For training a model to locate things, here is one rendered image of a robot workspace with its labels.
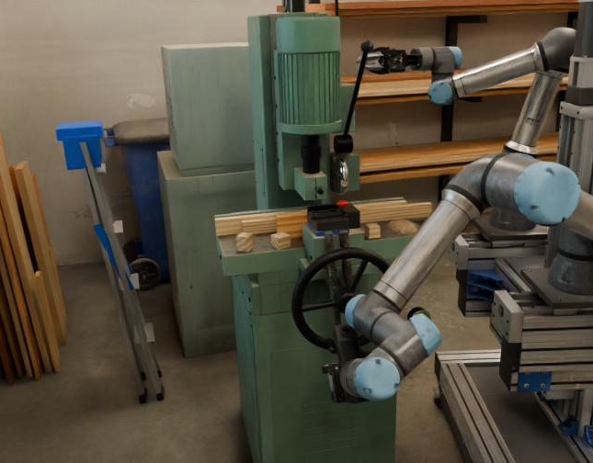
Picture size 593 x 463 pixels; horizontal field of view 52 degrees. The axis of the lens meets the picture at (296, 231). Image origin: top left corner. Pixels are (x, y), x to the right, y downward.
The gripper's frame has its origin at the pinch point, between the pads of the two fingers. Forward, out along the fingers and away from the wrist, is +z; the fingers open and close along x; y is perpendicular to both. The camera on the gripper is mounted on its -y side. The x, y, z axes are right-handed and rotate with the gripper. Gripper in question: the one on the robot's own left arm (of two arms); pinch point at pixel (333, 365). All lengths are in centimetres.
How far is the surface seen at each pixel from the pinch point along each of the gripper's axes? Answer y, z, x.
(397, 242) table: -30.3, 21.3, 29.1
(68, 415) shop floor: 10, 128, -83
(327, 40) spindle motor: -83, 1, 11
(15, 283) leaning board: -47, 132, -101
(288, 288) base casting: -21.5, 26.3, -3.4
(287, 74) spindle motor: -77, 8, 1
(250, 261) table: -29.8, 21.6, -13.6
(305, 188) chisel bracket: -49, 24, 5
